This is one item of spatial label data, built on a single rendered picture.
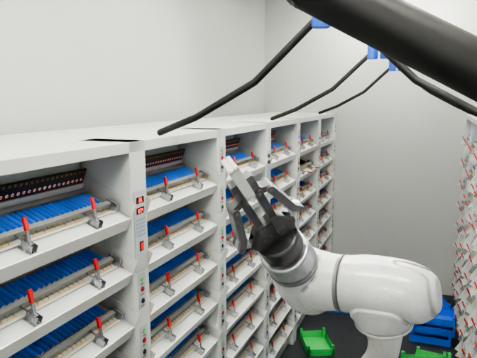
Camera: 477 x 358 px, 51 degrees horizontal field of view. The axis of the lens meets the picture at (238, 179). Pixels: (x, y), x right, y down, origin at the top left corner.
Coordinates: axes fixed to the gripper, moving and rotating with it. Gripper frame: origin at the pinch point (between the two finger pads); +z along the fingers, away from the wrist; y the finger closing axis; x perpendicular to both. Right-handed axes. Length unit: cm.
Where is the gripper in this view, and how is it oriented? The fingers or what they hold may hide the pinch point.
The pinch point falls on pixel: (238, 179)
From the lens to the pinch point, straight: 69.7
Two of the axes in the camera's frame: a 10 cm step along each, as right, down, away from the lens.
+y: 8.1, -5.8, 0.5
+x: 4.5, 5.7, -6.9
